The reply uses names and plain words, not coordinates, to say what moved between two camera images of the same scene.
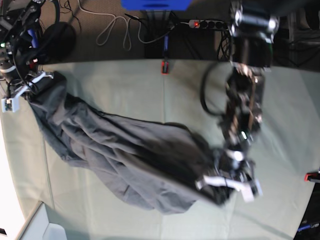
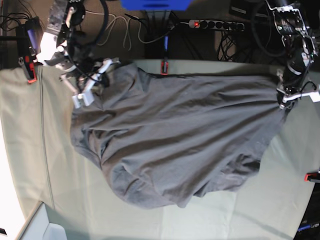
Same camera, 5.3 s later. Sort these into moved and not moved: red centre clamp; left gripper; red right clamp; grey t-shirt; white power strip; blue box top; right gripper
Moved: grey t-shirt; right gripper; left gripper
Not moved: white power strip; blue box top; red right clamp; red centre clamp
